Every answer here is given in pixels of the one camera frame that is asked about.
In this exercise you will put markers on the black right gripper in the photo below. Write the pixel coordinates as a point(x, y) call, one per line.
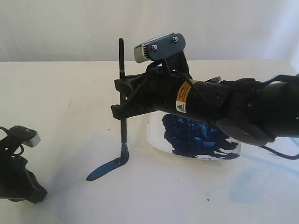
point(173, 93)

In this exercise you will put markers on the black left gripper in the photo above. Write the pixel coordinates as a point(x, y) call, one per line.
point(18, 184)

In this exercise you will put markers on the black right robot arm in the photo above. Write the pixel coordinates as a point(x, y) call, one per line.
point(247, 110)

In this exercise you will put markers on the white sheet of paper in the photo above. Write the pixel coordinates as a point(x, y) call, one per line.
point(152, 188)

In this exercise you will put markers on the white plate with blue paint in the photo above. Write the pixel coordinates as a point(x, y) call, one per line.
point(189, 138)

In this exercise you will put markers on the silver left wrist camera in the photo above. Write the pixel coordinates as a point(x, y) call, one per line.
point(25, 136)

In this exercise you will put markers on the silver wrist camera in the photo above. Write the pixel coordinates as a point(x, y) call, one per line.
point(25, 136)
point(159, 48)

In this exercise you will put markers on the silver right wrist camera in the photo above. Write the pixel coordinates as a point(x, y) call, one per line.
point(159, 48)

